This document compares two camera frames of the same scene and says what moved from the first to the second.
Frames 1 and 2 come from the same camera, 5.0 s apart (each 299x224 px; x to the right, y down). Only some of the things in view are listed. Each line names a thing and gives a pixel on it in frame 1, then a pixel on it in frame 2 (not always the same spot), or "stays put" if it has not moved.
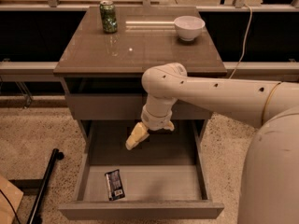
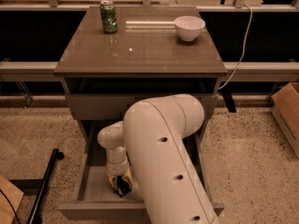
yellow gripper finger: x=138 y=134 -> x=113 y=179
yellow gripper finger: x=169 y=126 -> x=128 y=177
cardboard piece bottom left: x=7 y=207 stays put
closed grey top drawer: x=124 y=107 stays put
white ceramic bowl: x=189 y=27 stays put
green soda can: x=108 y=16 stays put
